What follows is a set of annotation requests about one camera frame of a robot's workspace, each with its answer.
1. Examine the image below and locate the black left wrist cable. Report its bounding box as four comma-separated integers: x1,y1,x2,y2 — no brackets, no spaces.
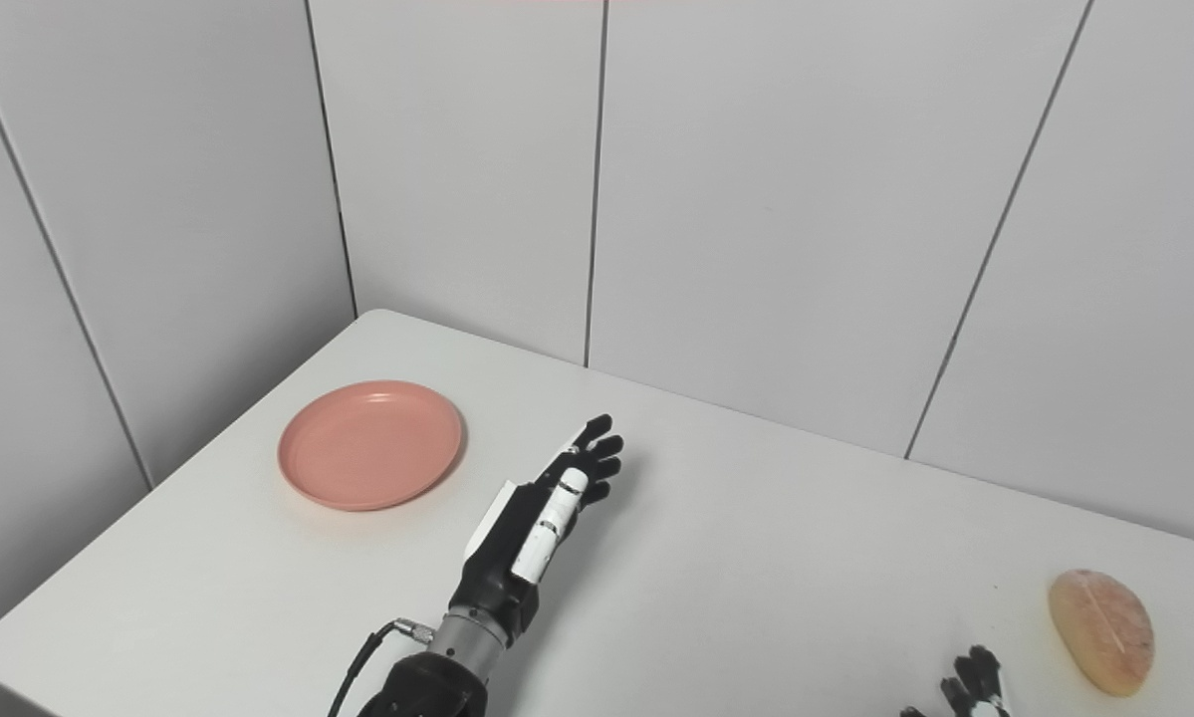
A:
328,617,436,717

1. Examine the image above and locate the pink round plate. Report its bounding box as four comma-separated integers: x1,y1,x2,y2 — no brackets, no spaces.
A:
278,380,465,513

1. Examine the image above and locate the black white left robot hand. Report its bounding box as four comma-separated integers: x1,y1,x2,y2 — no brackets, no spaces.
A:
447,414,625,648

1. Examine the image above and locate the oval bread roll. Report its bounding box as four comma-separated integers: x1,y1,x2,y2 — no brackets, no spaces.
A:
1048,569,1156,698

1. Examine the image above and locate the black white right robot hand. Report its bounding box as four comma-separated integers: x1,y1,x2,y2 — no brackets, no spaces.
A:
900,645,1014,717

